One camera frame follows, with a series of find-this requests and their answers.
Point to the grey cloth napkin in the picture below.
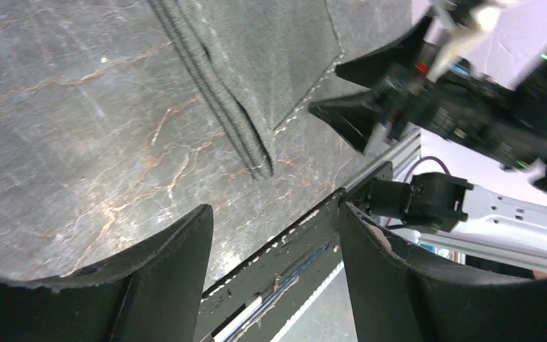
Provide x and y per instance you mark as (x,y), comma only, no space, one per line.
(257,62)

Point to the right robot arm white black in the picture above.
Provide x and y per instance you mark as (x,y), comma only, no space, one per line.
(453,213)

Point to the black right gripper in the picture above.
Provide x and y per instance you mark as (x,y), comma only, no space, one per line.
(472,111)

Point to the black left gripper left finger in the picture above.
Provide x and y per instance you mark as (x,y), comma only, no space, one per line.
(150,291)

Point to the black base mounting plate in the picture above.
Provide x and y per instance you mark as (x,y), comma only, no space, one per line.
(255,300)

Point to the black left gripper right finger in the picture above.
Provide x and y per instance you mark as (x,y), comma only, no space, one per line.
(402,292)

